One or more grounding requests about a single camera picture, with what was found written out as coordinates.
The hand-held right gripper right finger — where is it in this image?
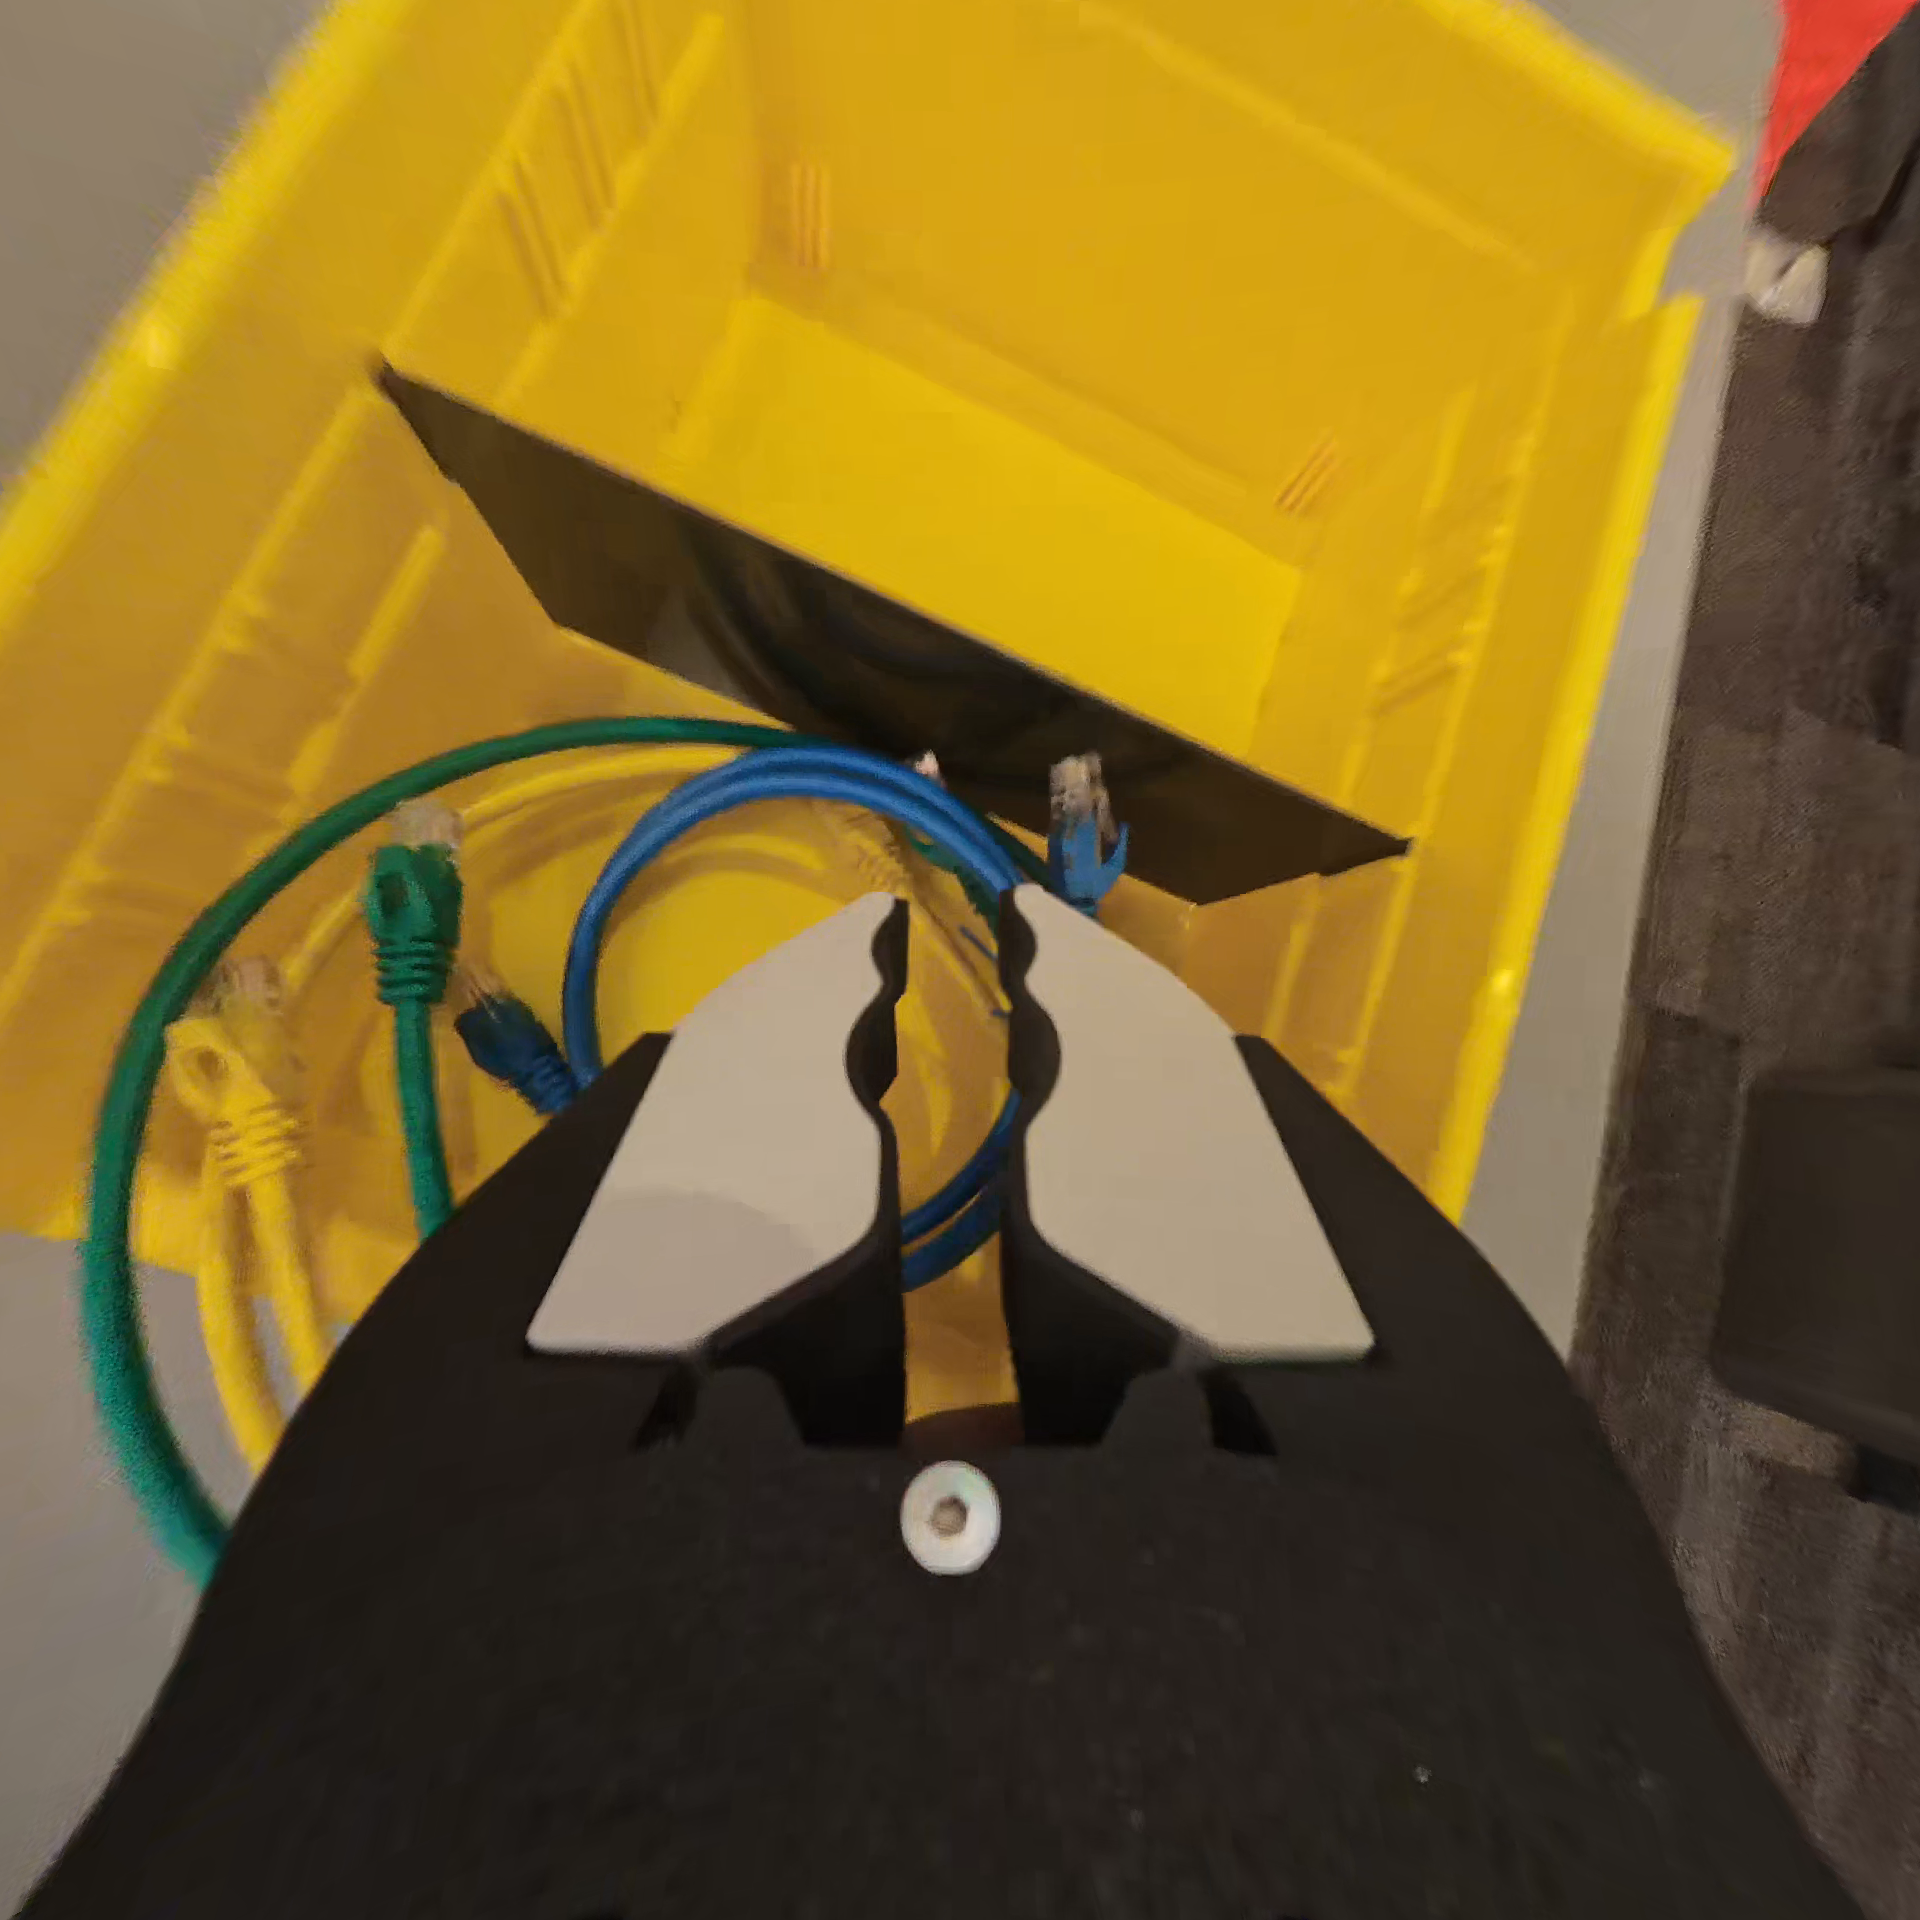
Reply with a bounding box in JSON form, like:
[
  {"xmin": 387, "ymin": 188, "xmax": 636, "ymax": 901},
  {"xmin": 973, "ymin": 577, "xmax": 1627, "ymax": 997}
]
[{"xmin": 997, "ymin": 884, "xmax": 1377, "ymax": 1450}]

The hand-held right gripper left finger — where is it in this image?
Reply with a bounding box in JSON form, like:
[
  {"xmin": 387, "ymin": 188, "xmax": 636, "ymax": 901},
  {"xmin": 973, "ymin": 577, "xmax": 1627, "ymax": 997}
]
[{"xmin": 523, "ymin": 892, "xmax": 911, "ymax": 1450}]

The blue ethernet cable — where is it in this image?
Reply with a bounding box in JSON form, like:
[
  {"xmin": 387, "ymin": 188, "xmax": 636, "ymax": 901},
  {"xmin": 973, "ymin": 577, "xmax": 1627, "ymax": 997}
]
[{"xmin": 445, "ymin": 745, "xmax": 1133, "ymax": 1293}]

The green ethernet cable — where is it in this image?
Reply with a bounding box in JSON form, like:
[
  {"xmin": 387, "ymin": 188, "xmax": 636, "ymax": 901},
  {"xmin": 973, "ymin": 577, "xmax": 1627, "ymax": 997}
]
[{"xmin": 80, "ymin": 712, "xmax": 1056, "ymax": 1591}]

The yellow ethernet cable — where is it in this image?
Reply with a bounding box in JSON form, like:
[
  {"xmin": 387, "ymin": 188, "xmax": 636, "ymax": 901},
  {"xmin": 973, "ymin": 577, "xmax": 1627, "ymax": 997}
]
[{"xmin": 163, "ymin": 745, "xmax": 969, "ymax": 1489}]

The yellow storage bin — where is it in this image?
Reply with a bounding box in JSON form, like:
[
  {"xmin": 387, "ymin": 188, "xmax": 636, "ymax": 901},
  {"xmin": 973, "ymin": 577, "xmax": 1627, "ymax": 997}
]
[{"xmin": 0, "ymin": 0, "xmax": 1744, "ymax": 1394}]

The black yellow bin divider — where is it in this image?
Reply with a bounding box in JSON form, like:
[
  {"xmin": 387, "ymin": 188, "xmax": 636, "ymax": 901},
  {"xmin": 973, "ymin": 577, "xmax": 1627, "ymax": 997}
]
[{"xmin": 369, "ymin": 354, "xmax": 1418, "ymax": 916}]

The black foam case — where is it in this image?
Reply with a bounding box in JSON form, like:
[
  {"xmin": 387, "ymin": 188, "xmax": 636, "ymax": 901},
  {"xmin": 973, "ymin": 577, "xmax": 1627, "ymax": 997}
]
[{"xmin": 1564, "ymin": 0, "xmax": 1920, "ymax": 1920}]

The red fabric item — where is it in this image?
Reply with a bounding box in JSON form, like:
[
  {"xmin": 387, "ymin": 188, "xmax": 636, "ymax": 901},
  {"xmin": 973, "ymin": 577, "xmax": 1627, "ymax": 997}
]
[{"xmin": 1747, "ymin": 0, "xmax": 1920, "ymax": 202}]

